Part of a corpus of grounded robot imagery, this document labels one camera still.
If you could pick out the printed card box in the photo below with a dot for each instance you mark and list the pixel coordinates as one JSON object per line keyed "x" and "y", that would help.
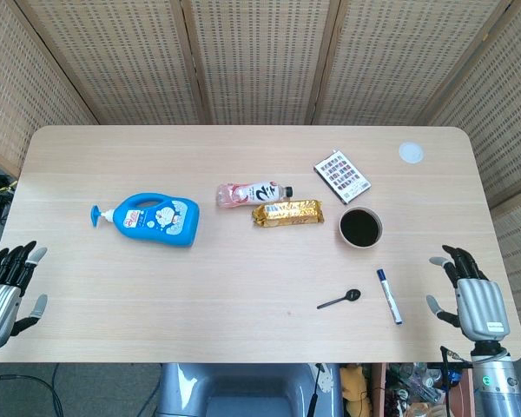
{"x": 342, "y": 176}

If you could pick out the wooden crate with clutter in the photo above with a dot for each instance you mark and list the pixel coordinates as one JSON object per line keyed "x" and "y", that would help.
{"x": 417, "y": 391}

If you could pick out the white blue marker pen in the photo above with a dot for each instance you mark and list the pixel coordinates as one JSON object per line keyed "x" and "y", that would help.
{"x": 389, "y": 297}

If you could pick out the gold foil snack packet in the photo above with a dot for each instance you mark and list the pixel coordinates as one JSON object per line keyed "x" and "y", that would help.
{"x": 286, "y": 213}

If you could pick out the black plastic spoon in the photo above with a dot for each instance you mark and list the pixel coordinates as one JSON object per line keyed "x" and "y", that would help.
{"x": 352, "y": 295}

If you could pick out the grey robot torso base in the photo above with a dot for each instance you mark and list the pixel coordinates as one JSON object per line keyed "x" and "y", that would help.
{"x": 252, "y": 391}

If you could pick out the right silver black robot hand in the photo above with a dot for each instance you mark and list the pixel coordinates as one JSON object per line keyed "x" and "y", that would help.
{"x": 479, "y": 306}

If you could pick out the white round table cap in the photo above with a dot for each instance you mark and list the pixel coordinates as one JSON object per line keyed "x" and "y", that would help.
{"x": 411, "y": 152}

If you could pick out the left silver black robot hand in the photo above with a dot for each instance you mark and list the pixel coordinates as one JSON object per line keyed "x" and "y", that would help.
{"x": 0, "y": 299}

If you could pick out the yellow plush toy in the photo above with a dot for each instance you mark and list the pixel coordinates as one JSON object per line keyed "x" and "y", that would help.
{"x": 355, "y": 386}

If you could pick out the pink white drink bottle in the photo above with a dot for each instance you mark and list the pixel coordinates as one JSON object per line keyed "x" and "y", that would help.
{"x": 260, "y": 193}

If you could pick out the beige bowl with dark inside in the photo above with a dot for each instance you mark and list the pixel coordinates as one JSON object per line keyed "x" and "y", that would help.
{"x": 360, "y": 228}

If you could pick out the woven bamboo folding screen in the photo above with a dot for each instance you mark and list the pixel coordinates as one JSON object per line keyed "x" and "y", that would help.
{"x": 260, "y": 65}

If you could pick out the blue pump detergent bottle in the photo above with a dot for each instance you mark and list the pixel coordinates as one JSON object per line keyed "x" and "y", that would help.
{"x": 156, "y": 219}

